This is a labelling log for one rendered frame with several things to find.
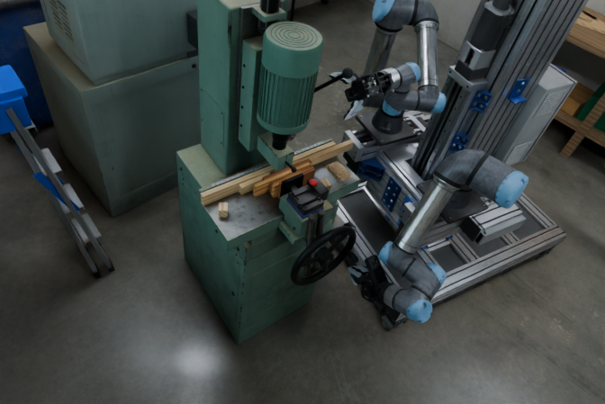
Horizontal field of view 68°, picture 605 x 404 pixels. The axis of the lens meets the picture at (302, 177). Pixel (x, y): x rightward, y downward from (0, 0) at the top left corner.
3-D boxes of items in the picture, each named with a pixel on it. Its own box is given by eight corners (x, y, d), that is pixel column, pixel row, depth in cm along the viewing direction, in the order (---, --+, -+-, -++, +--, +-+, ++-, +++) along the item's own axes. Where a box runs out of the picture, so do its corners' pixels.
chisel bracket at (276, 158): (275, 175, 163) (278, 157, 157) (256, 151, 171) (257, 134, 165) (293, 168, 167) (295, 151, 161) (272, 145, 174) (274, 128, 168)
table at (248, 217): (240, 272, 150) (241, 262, 146) (198, 210, 166) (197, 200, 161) (373, 204, 180) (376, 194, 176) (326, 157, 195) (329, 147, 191)
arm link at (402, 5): (382, 114, 210) (420, 3, 169) (349, 111, 208) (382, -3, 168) (378, 97, 218) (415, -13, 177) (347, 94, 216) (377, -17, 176)
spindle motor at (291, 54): (275, 142, 144) (286, 56, 122) (247, 111, 153) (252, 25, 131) (319, 126, 153) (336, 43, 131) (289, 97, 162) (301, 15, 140)
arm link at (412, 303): (437, 308, 145) (423, 329, 143) (411, 294, 154) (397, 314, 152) (428, 295, 141) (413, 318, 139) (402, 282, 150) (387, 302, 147)
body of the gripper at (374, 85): (362, 75, 143) (389, 67, 149) (347, 82, 150) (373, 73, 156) (370, 98, 144) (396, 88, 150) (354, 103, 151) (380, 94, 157)
